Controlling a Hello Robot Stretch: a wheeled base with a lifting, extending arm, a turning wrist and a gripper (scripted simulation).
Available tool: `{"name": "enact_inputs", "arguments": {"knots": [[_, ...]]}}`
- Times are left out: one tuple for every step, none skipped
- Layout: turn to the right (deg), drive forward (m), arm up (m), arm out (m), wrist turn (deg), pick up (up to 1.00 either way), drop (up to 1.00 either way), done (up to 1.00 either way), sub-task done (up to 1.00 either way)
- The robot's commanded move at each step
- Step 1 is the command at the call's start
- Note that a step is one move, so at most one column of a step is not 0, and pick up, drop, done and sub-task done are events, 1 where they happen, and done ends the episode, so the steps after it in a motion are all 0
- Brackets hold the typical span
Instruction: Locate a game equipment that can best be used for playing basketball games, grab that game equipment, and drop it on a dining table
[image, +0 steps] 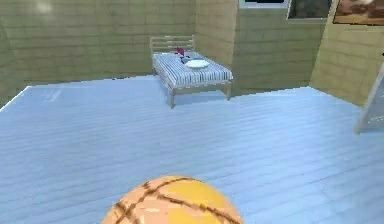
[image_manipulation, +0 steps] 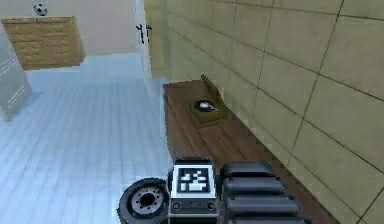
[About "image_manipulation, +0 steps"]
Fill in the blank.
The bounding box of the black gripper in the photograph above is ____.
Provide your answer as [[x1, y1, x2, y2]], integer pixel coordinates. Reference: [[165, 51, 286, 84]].
[[116, 177, 171, 224]]

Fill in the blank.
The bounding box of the brown wooden table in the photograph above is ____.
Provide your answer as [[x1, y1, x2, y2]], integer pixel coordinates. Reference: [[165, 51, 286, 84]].
[[162, 79, 341, 224]]

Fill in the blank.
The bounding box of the silver round object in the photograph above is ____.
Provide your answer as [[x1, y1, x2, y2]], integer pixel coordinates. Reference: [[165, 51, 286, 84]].
[[194, 100, 220, 113]]

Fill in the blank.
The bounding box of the open brown cardboard box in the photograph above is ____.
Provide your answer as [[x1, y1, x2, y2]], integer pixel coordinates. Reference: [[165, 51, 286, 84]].
[[190, 74, 230, 125]]

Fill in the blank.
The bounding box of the white room door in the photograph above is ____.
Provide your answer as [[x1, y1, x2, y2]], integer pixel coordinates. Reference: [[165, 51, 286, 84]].
[[133, 0, 155, 96]]

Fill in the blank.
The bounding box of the grey cabinet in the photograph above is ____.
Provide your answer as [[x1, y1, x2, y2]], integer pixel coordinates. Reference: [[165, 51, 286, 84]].
[[0, 23, 34, 122]]

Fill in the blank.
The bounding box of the light wooden dresser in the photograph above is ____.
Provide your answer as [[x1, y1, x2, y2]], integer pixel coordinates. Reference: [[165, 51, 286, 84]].
[[1, 15, 86, 71]]

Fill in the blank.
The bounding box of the black and white ball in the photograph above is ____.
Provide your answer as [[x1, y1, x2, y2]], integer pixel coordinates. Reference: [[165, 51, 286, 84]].
[[33, 2, 48, 17]]

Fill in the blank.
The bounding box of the black door handle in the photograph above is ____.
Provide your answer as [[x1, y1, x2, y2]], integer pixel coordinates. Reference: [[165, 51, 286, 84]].
[[135, 23, 146, 45]]

